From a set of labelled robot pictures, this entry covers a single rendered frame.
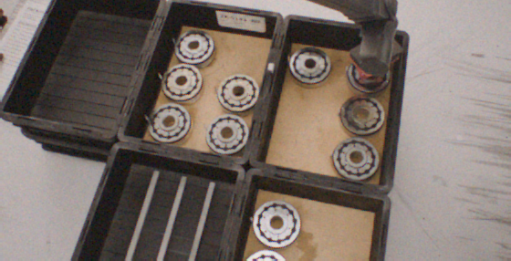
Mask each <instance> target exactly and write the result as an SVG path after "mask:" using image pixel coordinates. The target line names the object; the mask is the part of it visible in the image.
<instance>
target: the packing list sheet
mask: <svg viewBox="0 0 511 261"><path fill-rule="evenodd" d="M46 10H47V6H46V5H41V4H38V3H36V2H32V1H29V0H26V4H25V5H24V7H23V8H21V9H20V10H19V12H18V14H17V16H16V19H15V22H14V23H13V24H12V25H11V26H10V28H9V29H8V31H7V32H6V33H5V35H4V38H3V39H2V41H1V42H0V53H2V54H4V58H3V61H2V65H1V67H0V94H3V95H4V94H5V91H6V90H7V88H8V86H9V84H10V82H11V80H12V78H13V77H14V74H15V72H16V68H17V67H18V65H19V63H20V61H21V59H22V57H23V55H24V54H25V51H26V48H27V46H28V44H29V43H30V41H31V39H32V37H33V35H34V34H35V32H36V29H37V26H38V24H39V22H40V21H41V19H42V17H43V15H44V13H45V12H46Z"/></svg>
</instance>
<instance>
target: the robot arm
mask: <svg viewBox="0 0 511 261"><path fill-rule="evenodd" d="M307 1H309V2H311V3H314V4H316V5H320V6H325V7H328V8H331V9H333V10H335V11H338V12H341V13H342V14H343V15H344V16H345V17H346V18H347V19H348V20H351V21H354V22H355V26H356V27H358V26H361V31H360V38H362V42H361V44H359V45H358V46H356V47H355V48H353V49H352V50H351V51H350V52H349V58H350V60H351V61H352V62H353V64H354V65H355V66H356V69H357V71H358V74H359V76H360V77H361V78H362V79H363V80H364V79H365V78H367V77H370V76H383V75H385V74H387V73H388V72H389V69H390V64H391V63H393V62H394V61H396V60H397V59H399V57H400V53H401V52H402V47H401V45H400V44H399V43H398V42H396V41H395V40H394V36H395V33H396V31H397V28H398V25H399V19H398V18H397V16H396V15H397V11H398V4H399V2H398V0H307ZM362 74H363V75H364V76H363V75H362Z"/></svg>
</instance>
